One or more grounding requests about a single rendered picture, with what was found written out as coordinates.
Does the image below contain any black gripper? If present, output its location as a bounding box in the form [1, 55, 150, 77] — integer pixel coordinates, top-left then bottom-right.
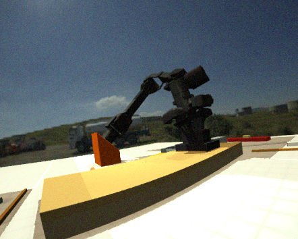
[162, 91, 212, 142]

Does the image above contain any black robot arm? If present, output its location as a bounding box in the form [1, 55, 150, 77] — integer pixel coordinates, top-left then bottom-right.
[102, 65, 213, 144]

